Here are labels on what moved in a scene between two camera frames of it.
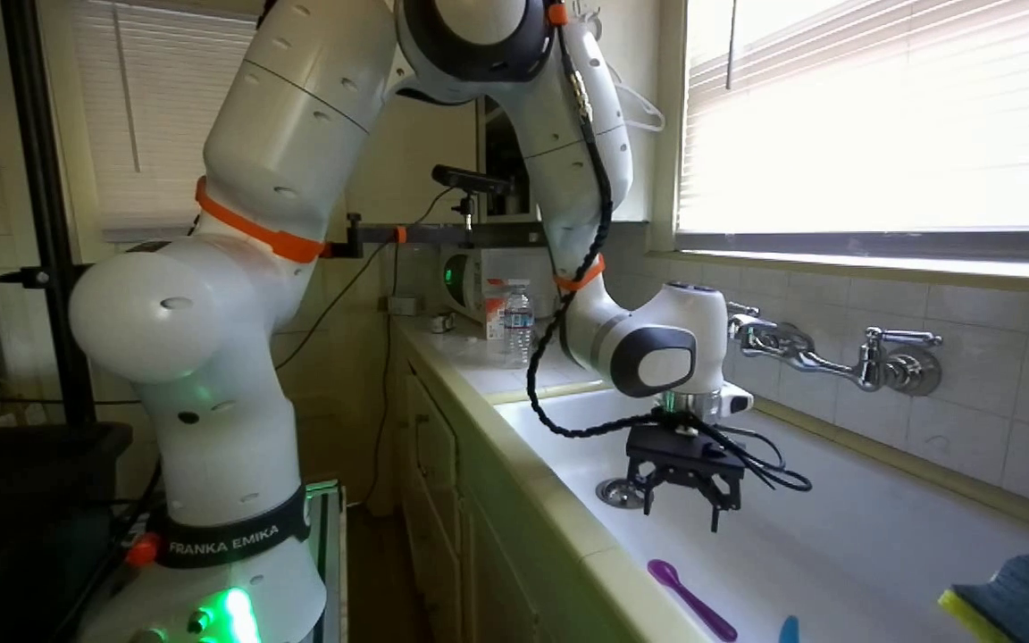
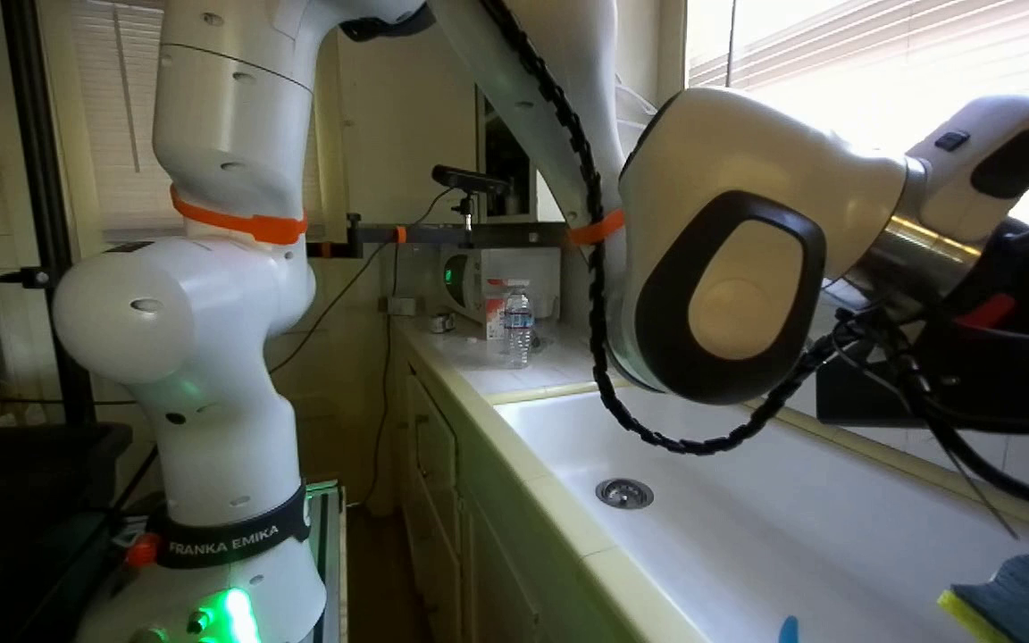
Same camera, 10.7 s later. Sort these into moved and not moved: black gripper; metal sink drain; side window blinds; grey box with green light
Moved: black gripper
Not moved: side window blinds; grey box with green light; metal sink drain
